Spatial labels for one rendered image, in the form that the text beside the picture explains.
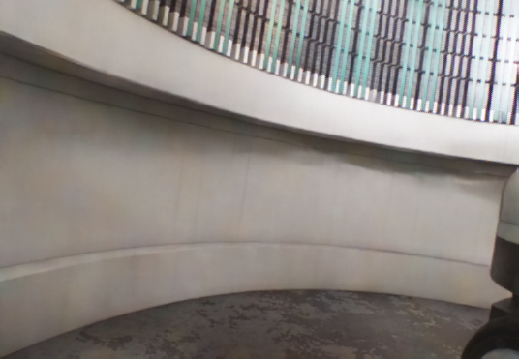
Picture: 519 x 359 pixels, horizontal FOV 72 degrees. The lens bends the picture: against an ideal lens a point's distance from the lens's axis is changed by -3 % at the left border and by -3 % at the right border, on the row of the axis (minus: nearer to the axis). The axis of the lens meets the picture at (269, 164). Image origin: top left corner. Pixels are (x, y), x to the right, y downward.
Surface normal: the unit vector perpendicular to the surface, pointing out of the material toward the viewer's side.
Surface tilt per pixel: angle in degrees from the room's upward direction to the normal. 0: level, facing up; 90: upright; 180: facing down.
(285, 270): 90
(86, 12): 90
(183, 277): 90
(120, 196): 90
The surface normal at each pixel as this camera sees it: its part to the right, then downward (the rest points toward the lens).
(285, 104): 0.58, 0.08
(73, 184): 0.89, 0.13
